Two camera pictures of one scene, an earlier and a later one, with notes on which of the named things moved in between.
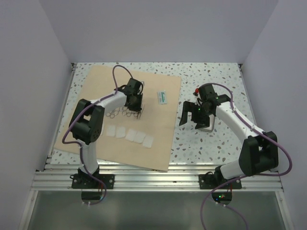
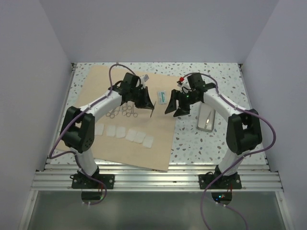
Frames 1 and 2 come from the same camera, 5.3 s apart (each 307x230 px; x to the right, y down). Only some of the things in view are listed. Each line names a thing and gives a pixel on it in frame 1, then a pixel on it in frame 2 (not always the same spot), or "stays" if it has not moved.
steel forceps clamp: [135, 114] stays
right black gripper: [189, 107] to [182, 109]
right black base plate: [209, 181] stays
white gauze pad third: [120, 132] stays
